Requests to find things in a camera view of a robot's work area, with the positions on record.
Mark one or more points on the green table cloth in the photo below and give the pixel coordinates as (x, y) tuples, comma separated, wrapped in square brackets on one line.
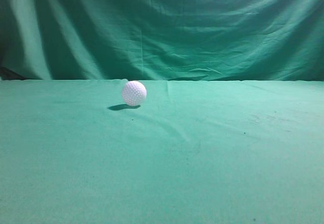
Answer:
[(193, 152)]

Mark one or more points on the green backdrop cloth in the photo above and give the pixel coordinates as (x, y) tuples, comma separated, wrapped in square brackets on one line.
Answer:
[(162, 39)]

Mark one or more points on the white dimpled ball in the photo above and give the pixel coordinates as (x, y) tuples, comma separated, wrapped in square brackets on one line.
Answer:
[(134, 93)]

